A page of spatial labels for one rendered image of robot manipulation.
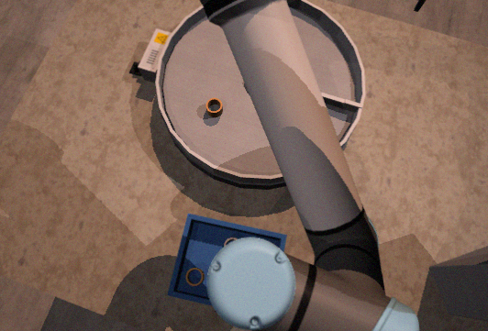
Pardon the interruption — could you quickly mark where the blue crate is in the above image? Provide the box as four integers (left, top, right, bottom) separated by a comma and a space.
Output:
167, 214, 287, 305

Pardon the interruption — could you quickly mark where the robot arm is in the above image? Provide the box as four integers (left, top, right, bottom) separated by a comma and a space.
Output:
200, 0, 419, 331

